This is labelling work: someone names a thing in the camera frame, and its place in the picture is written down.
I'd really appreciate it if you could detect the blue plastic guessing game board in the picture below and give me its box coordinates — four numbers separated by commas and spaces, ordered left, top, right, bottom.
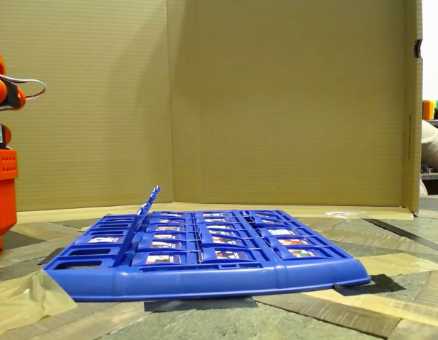
43, 209, 371, 302

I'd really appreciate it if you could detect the black tape piece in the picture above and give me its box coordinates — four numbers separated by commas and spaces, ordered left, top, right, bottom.
332, 273, 407, 298

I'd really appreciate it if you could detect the flat brown tape patch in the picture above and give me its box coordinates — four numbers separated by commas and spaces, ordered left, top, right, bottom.
359, 252, 438, 276

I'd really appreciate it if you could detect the long black tape strip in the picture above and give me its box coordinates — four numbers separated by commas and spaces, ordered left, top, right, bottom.
363, 217, 438, 256

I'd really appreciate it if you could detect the rainbow coloured block stack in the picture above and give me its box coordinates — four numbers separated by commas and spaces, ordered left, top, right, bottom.
422, 99, 438, 120

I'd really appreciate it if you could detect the crumpled tan packing tape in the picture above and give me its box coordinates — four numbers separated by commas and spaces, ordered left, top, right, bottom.
0, 269, 79, 336

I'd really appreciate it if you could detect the brown cardboard box wall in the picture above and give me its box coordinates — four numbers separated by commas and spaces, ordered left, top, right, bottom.
0, 0, 425, 225

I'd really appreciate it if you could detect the white and red servo cable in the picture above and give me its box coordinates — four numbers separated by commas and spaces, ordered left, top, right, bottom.
0, 69, 47, 103

